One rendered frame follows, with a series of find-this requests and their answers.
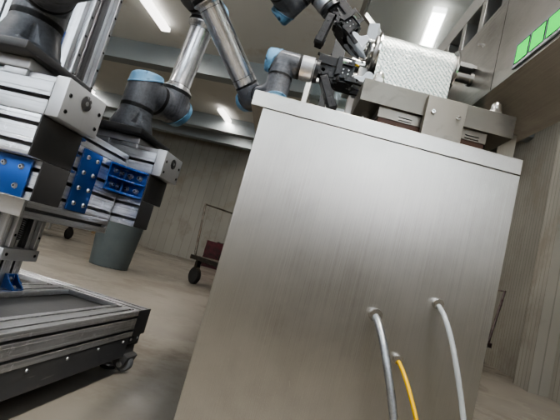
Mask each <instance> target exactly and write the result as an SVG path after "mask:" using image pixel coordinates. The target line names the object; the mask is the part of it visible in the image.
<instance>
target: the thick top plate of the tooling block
mask: <svg viewBox="0 0 560 420"><path fill-rule="evenodd" d="M429 95H430V94H426V93H423V92H418V91H414V90H411V89H407V88H404V87H399V86H395V85H392V84H388V83H385V82H379V81H376V80H372V79H370V78H366V77H365V79H364V81H363V83H362V86H361V87H360V89H359V91H358V93H357V96H356V97H355V99H354V101H353V103H352V109H351V112H350V114H351V115H354V116H358V117H361V116H362V113H369V114H370V116H369V119H370V120H371V118H372V117H373V115H374V113H375V112H376V111H377V110H378V108H379V107H384V108H390V109H392V110H396V111H399V112H403V113H408V114H412V115H415V116H419V117H423V112H424V108H425V104H426V101H427V97H428V96H429ZM516 120H517V118H516V117H513V116H509V115H506V114H502V113H499V112H494V111H490V110H487V109H483V108H480V107H474V106H471V105H468V107H467V114H466V118H465V122H464V126H463V128H466V129H468V130H472V131H475V132H479V133H484V134H487V139H486V143H485V148H484V150H487V151H490V150H492V149H494V148H496V147H498V146H500V145H502V144H504V143H506V142H508V141H510V140H512V139H513V133H514V128H515V124H516Z"/></svg>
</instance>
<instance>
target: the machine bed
mask: <svg viewBox="0 0 560 420"><path fill-rule="evenodd" d="M251 104H252V116H253V122H254V128H255V134H256V131H257V128H258V123H259V119H260V117H261V113H262V110H263V108H266V109H269V110H273V111H276V112H280V113H285V114H288V115H292V116H295V117H298V118H304V119H307V120H310V121H314V122H317V123H323V124H326V125H329V126H333V127H336V128H341V129H345V130H348V131H351V132H355V133H361V134H363V135H367V136H370V137H374V138H379V139H382V140H386V141H389V142H392V143H398V144H402V145H404V146H408V147H411V148H417V149H420V150H423V151H427V152H430V153H436V154H439V155H443V156H445V157H449V158H455V159H457V160H461V161H464V162H468V163H473V164H477V165H480V166H484V167H486V168H492V169H496V170H498V171H502V172H505V173H511V174H514V175H518V176H520V175H521V171H522V166H523V160H521V159H517V158H515V157H509V156H505V155H502V154H499V153H495V152H490V151H487V150H483V149H480V148H476V147H471V146H468V145H464V144H461V143H458V142H452V141H448V140H446V139H442V138H439V137H434V136H430V135H427V134H423V133H420V132H414V131H411V130H407V129H405V128H401V127H395V126H392V125H389V124H386V123H382V122H377V121H373V120H370V119H366V118H363V117H358V116H354V115H351V114H348V113H345V112H339V111H335V110H332V109H329V108H325V107H320V106H317V105H313V104H310V103H306V102H301V101H298V100H294V99H291V98H288V97H282V96H278V95H276V94H272V93H269V92H264V91H260V90H257V89H256V90H255V92H254V94H253V98H252V103H251Z"/></svg>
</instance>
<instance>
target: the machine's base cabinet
mask: <svg viewBox="0 0 560 420"><path fill-rule="evenodd" d="M519 180H520V176H518V175H514V174H511V173H508V172H502V171H498V170H496V169H492V168H489V167H484V166H480V165H477V164H473V163H470V162H464V161H461V160H457V159H455V158H451V157H445V156H443V155H439V154H436V153H432V152H427V151H423V150H420V149H417V148H414V147H408V146H404V145H402V144H398V143H395V142H389V141H386V140H382V139H379V138H376V137H370V136H367V135H363V134H361V133H357V132H351V131H348V130H345V129H341V128H338V127H333V126H329V125H326V124H323V123H320V122H314V121H310V120H307V119H304V118H300V117H295V116H292V115H288V114H285V113H282V112H276V111H273V110H269V109H266V108H263V109H262V113H261V117H260V119H259V123H258V125H257V131H256V134H255V137H254V140H253V143H252V148H251V152H250V154H249V158H248V160H247V166H246V169H245V172H244V175H243V178H242V183H241V186H240V189H239V192H238V195H237V201H236V203H235V207H234V209H233V213H232V218H231V221H230V224H229V227H228V230H227V236H226V238H225V242H224V244H223V248H222V253H221V256H220V259H219V262H218V265H217V271H216V273H215V277H214V279H213V283H212V288H211V291H210V293H209V297H208V300H207V305H206V308H205V311H204V314H203V317H202V322H201V326H200V328H199V332H198V335H197V340H196V343H195V346H194V349H193V352H192V357H191V361H190V363H189V367H188V370H187V375H186V378H185V381H184V384H183V387H182V392H181V395H180V398H179V401H178V405H177V410H176V412H175V416H174V419H173V420H389V412H388V399H387V392H386V385H385V378H384V372H383V361H382V356H381V351H380V347H379V342H378V335H377V331H376V328H375V325H374V322H373V321H372V320H371V319H370V318H369V316H368V313H369V311H370V310H371V309H372V308H376V309H379V310H380V311H381V312H382V324H383V327H384V331H385V333H386V338H387V345H388V350H389V355H390V359H391V364H392V375H393V381H394V387H395V394H396V400H397V414H398V420H414V419H413V412H412V409H411V405H410V402H409V398H408V392H407V389H406V386H405V383H404V381H403V376H402V374H401V371H400V369H399V366H398V365H397V364H396V363H394V362H393V356H394V355H395V354H399V355H400V356H402V358H403V363H402V365H403V367H404V370H405V372H406V374H407V379H408V381H409V384H410V388H411V390H412V396H413V399H414V402H415V406H416V409H417V416H418V420H461V419H460V412H459V406H458V393H457V387H456V380H455V374H454V369H453V360H452V354H451V350H450V346H449V341H448V335H447V332H446V328H445V325H444V322H443V319H442V316H441V314H440V312H439V311H438V309H436V308H434V307H433V305H432V301H433V299H435V298H438V299H441V300H443V302H444V307H443V309H444V311H445V313H446V314H447V318H448V321H449V322H450V326H451V329H452V335H453V338H454V342H455V346H456V350H457V358H458V363H459V368H460V373H461V379H462V390H463V397H464V404H465V411H466V418H467V420H473V414H474V410H475V406H476V401H477V396H478V389H479V384H480V380H481V376H482V371H483V363H484V358H485V354H486V350H487V345H488V338H489V333H490V329H491V324H492V320H493V312H494V308H495V303H496V299H497V295H498V286H499V282H500V277H501V273H502V269H503V261H504V257H505V252H506V247H507V243H508V235H509V231H510V227H511V222H512V218H513V209H514V205H515V201H516V196H517V192H518V184H519Z"/></svg>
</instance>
